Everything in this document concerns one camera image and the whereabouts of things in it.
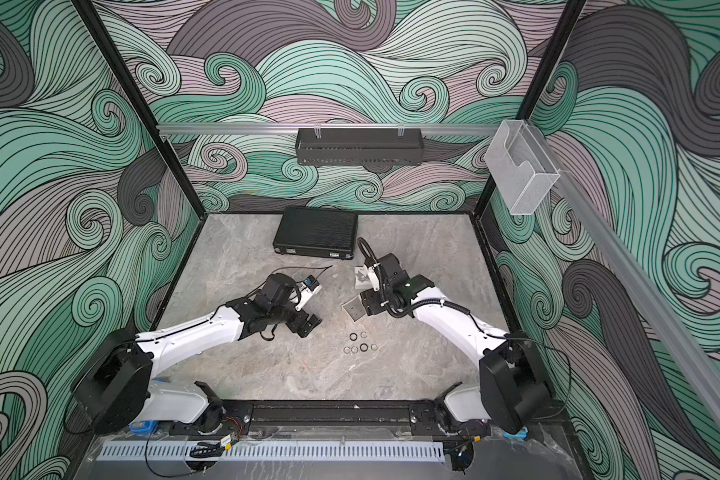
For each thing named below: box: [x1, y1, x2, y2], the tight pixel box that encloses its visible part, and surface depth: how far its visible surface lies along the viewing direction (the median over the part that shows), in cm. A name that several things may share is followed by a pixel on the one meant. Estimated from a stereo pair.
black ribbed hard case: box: [272, 206, 359, 260], surface depth 109 cm
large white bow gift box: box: [354, 265, 373, 290], surface depth 98 cm
